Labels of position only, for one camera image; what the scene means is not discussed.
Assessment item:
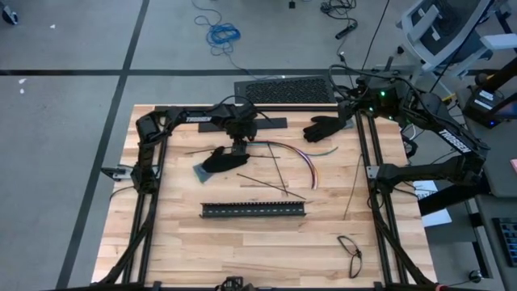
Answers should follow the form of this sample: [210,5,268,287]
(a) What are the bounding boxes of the black floor cable bundle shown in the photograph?
[320,0,359,40]

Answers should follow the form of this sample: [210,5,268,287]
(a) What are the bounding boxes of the white paper sheet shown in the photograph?
[412,179,453,229]

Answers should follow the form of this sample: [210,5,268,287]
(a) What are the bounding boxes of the black eyeglasses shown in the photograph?
[336,234,364,280]

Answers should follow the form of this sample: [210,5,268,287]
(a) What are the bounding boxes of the green cable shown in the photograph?
[250,141,339,158]

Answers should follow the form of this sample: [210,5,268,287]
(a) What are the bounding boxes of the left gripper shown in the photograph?
[224,107,259,157]

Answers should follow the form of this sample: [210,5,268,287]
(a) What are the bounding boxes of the black keyboard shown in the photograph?
[492,217,517,268]

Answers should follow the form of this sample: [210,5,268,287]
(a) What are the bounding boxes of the blue coiled floor cable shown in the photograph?
[190,0,243,57]

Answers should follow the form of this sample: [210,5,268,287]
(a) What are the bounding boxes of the black desk crossbar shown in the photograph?
[418,177,492,217]

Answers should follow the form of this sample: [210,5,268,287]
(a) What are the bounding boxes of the black slotted cable raceway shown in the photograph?
[200,200,307,219]

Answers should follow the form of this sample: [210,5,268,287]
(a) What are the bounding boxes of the black raceway cover strip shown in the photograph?
[197,116,288,133]

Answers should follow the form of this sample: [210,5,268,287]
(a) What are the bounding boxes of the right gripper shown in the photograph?
[338,74,407,128]

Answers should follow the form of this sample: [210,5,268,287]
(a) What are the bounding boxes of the grey office chair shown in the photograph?
[373,0,517,103]

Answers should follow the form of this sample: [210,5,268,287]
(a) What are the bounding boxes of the black stand pole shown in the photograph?
[474,56,517,95]

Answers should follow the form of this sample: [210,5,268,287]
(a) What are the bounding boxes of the black work glove grey cuff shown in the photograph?
[192,145,251,185]
[302,115,349,143]

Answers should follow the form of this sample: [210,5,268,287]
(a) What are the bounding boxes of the white floor cable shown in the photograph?
[401,120,417,141]

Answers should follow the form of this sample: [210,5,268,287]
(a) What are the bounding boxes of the black box with labels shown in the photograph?
[462,85,517,129]

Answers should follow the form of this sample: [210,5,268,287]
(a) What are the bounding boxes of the thin black hanging cable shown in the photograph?
[427,0,496,94]
[357,0,392,72]

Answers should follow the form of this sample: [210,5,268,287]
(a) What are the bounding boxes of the black aluminium frame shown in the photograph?
[99,103,436,291]

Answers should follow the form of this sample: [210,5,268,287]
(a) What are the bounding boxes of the black perforated case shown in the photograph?
[233,74,338,105]

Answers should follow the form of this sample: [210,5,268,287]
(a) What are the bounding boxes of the grey desk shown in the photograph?
[456,86,517,199]
[474,193,517,291]

